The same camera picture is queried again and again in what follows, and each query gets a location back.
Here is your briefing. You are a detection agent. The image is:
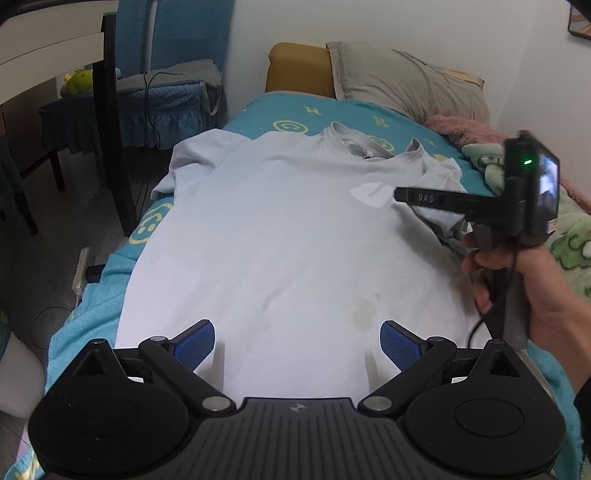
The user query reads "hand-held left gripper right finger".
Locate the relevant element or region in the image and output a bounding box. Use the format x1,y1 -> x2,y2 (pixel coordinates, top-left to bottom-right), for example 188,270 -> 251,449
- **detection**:
355,319 -> 525,418

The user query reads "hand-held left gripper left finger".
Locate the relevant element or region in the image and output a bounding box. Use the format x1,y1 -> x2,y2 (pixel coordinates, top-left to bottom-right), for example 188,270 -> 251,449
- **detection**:
69,318 -> 238,418

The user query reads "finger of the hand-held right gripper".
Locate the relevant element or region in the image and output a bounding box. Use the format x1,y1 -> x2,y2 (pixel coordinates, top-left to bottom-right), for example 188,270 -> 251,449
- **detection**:
394,186 -> 481,219

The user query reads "white t-shirt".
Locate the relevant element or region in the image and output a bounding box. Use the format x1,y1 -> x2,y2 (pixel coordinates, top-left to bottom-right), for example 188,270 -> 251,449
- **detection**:
113,122 -> 485,403

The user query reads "person's right forearm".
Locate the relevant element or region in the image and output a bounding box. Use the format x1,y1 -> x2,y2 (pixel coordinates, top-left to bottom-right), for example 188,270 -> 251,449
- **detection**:
531,295 -> 591,428

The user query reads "person's right hand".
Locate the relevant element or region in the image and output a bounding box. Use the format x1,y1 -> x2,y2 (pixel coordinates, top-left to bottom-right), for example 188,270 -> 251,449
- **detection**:
461,230 -> 578,343

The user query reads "green printed blanket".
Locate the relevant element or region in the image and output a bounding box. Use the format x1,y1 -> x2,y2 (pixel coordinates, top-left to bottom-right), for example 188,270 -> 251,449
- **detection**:
462,142 -> 591,303

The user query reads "pink fluffy blanket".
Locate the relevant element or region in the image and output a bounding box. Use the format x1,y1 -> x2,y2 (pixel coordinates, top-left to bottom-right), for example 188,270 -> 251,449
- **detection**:
425,114 -> 522,154

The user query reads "grey pillow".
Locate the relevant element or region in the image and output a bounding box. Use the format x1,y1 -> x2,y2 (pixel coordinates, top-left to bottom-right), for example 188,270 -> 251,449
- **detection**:
325,41 -> 490,124

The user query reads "white power strip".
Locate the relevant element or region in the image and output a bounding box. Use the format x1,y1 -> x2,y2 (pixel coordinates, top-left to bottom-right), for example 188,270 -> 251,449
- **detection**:
73,247 -> 94,297

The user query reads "turquoise smiley print bedsheet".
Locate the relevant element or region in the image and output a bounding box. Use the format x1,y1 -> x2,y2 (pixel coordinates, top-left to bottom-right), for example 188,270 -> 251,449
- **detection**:
14,90 -> 591,480

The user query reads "mustard yellow cushion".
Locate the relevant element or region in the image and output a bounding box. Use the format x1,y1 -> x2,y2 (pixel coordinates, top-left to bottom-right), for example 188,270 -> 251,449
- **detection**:
265,42 -> 338,99

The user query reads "blue covered chair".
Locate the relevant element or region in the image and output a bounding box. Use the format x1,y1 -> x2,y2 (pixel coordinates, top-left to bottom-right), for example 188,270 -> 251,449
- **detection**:
115,0 -> 232,151
21,96 -> 112,192

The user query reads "grey cloth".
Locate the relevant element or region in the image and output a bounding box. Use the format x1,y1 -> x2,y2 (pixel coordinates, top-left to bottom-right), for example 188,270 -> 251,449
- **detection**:
115,59 -> 223,94

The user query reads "green plush toy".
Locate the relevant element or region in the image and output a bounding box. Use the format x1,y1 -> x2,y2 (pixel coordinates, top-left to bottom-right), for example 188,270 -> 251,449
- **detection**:
59,68 -> 96,97

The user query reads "white desk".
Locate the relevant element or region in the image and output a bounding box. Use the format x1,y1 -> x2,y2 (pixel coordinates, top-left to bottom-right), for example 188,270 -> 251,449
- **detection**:
0,0 -> 122,108

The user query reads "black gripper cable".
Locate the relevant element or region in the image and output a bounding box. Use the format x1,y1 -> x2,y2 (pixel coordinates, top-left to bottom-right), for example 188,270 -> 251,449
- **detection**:
466,263 -> 514,350

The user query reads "wall picture frame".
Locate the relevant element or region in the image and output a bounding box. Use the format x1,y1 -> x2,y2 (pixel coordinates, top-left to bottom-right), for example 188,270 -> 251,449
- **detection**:
566,0 -> 591,41

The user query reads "black wooden post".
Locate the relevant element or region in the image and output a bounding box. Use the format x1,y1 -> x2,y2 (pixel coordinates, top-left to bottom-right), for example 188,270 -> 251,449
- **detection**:
91,13 -> 140,237

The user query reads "thin black cable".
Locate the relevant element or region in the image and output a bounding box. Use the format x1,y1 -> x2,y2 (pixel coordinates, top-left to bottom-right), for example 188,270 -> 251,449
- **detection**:
142,69 -> 185,149

